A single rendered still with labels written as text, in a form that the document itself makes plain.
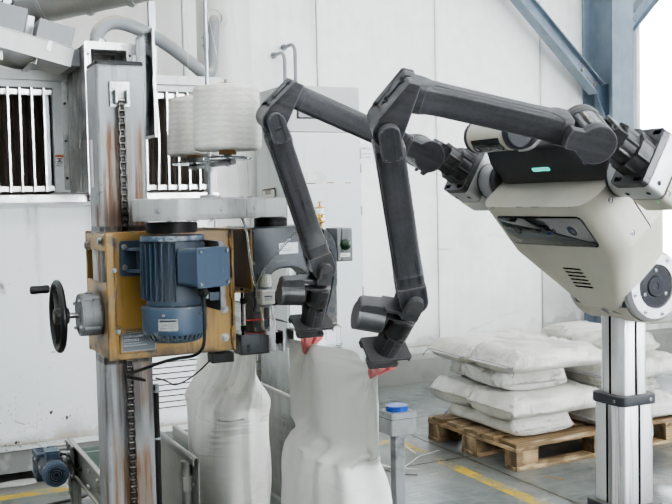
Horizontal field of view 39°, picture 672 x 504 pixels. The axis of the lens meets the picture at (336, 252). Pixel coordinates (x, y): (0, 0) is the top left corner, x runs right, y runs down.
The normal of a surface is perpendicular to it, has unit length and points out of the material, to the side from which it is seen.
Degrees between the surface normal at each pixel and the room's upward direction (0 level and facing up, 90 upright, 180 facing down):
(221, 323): 90
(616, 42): 90
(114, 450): 90
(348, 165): 90
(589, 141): 119
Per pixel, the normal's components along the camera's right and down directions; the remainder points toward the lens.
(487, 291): 0.44, 0.04
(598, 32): -0.90, 0.04
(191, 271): -0.64, 0.05
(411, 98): 0.11, 0.53
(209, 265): 0.78, 0.02
